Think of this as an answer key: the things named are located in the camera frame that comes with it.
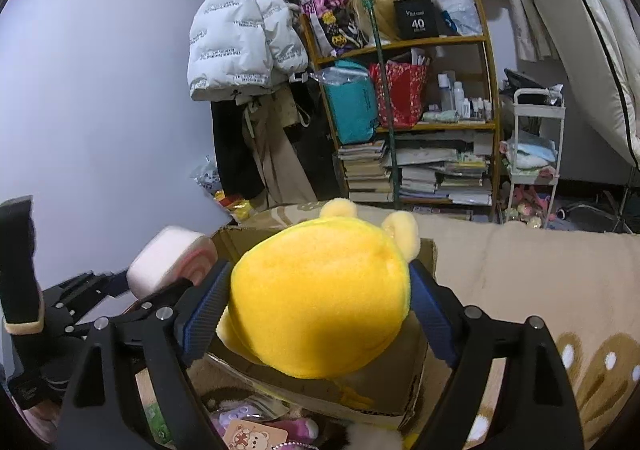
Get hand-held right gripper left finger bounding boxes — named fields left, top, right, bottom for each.
left=56, top=260, right=233, bottom=450

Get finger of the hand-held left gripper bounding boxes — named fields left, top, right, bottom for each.
left=42, top=271, right=132, bottom=326
left=117, top=279, right=196, bottom=326

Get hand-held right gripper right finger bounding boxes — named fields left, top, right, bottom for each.
left=407, top=260, right=586, bottom=450

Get pink roll cake plush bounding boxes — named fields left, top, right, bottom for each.
left=126, top=225, right=219, bottom=301

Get cardboard box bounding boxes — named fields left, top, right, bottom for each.
left=202, top=223, right=438, bottom=433

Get yellow plush toy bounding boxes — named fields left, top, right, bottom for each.
left=216, top=197, right=421, bottom=381

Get person's left forearm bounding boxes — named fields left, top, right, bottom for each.
left=0, top=197, right=45, bottom=337

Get beige printed blanket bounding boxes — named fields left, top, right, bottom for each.
left=190, top=203, right=640, bottom=450

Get plastic bag of toys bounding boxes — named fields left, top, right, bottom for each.
left=190, top=155, right=253, bottom=223

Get purple toy in clear packet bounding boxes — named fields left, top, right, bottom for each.
left=210, top=397, right=288, bottom=436

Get green packet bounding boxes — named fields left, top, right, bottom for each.
left=145, top=402, right=173, bottom=446

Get white fluffy plush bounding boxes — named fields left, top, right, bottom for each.
left=345, top=425, right=406, bottom=450

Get bear print tag card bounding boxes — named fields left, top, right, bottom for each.
left=224, top=419, right=286, bottom=450

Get pink toys in cart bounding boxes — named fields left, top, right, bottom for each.
left=505, top=183, right=551, bottom=228

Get pink plush toy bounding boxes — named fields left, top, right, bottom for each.
left=280, top=417, right=321, bottom=441

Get black hanging garment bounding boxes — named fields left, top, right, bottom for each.
left=210, top=98, right=266, bottom=201

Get stack of books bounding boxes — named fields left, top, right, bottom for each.
left=337, top=130, right=496, bottom=221

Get beige pants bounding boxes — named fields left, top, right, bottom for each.
left=241, top=90, right=318, bottom=208

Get folded blue cloth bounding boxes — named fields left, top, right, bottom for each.
left=502, top=133, right=558, bottom=176

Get group of cosmetic bottles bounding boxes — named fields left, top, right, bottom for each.
left=437, top=71, right=493, bottom=121

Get red patterned bag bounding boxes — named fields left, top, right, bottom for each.
left=369, top=61, right=430, bottom=129

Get green pole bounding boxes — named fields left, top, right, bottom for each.
left=360, top=0, right=401, bottom=208

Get teal bag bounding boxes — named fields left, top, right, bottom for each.
left=320, top=61, right=380, bottom=145

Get white rolling cart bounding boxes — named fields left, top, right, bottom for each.
left=502, top=88, right=567, bottom=228

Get black bag on cart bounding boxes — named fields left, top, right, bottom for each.
left=502, top=68, right=541, bottom=96

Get white puffer jacket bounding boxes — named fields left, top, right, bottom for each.
left=187, top=0, right=310, bottom=104

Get wooden shelf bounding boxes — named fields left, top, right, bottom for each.
left=300, top=0, right=502, bottom=223

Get black box with white print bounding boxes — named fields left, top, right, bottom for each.
left=393, top=0, right=441, bottom=40

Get black and pink printed bag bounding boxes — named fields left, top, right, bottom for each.
left=301, top=0, right=370, bottom=58

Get cream recliner chair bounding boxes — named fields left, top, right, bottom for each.
left=512, top=0, right=640, bottom=166

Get black metal frame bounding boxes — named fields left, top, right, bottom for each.
left=555, top=180, right=640, bottom=236

